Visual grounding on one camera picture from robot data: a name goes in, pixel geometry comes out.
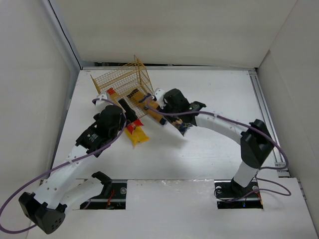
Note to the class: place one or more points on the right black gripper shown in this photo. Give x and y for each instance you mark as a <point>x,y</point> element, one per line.
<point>159,107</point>

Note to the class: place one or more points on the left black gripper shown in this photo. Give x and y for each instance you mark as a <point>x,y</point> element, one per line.
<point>123,109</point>

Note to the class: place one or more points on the yellow spaghetti bag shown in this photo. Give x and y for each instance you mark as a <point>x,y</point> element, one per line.
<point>137,136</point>

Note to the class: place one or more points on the red white spaghetti bag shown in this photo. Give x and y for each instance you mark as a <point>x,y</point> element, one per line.
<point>134,124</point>

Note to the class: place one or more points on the blue patterned spaghetti bag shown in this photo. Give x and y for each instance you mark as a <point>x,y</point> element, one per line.
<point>176,122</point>

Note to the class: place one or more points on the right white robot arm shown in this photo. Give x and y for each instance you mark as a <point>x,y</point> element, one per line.
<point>254,139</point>

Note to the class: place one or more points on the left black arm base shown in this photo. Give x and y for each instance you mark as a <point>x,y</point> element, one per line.
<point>109,199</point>

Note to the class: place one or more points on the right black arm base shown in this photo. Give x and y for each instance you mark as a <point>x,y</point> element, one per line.
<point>230,196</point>

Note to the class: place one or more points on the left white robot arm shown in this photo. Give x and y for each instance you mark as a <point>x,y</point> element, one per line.
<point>49,204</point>

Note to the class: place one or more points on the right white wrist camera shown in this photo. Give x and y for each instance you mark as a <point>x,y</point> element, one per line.
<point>159,95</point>

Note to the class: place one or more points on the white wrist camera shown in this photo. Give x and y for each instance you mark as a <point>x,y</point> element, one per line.
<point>101,103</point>
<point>159,95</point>

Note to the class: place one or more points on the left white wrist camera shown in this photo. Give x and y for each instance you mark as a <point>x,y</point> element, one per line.
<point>101,103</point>

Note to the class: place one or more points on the yellow wire mesh shelf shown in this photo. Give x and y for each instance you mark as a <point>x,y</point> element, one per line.
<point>130,82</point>

